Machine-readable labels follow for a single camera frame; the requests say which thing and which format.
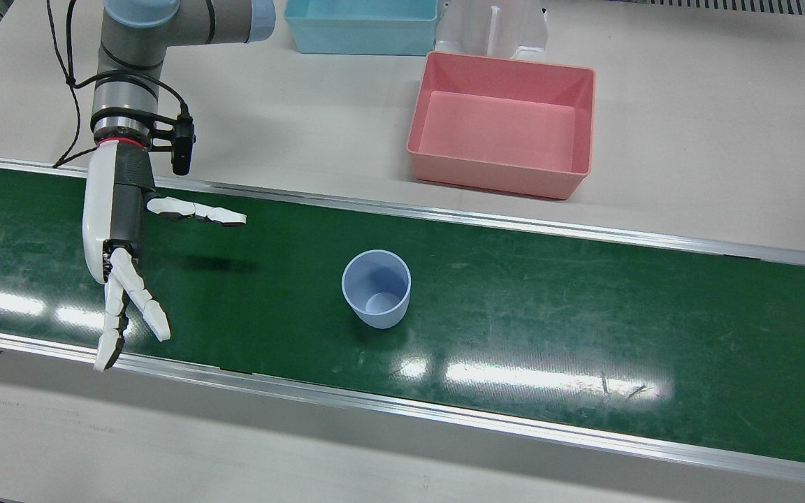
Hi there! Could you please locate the green conveyor belt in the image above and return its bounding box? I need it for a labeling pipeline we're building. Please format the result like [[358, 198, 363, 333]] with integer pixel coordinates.
[[0, 155, 805, 487]]

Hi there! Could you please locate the light blue plastic cup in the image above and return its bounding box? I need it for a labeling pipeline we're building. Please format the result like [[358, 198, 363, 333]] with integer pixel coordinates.
[[342, 249, 412, 330]]

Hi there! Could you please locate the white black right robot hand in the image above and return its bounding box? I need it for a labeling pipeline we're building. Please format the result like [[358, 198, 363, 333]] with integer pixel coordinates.
[[82, 139, 247, 372]]

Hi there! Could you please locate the white translucent plastic container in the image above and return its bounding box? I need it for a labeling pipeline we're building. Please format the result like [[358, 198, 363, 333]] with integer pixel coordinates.
[[435, 0, 550, 61]]

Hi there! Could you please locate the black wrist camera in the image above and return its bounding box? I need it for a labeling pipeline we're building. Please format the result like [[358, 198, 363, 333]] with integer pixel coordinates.
[[150, 113, 196, 176]]

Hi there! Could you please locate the pink plastic box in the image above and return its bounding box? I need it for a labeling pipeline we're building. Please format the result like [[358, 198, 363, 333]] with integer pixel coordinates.
[[406, 51, 596, 201]]

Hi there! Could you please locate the light blue plastic box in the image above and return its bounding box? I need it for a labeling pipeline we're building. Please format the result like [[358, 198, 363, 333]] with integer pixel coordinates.
[[284, 0, 440, 56]]

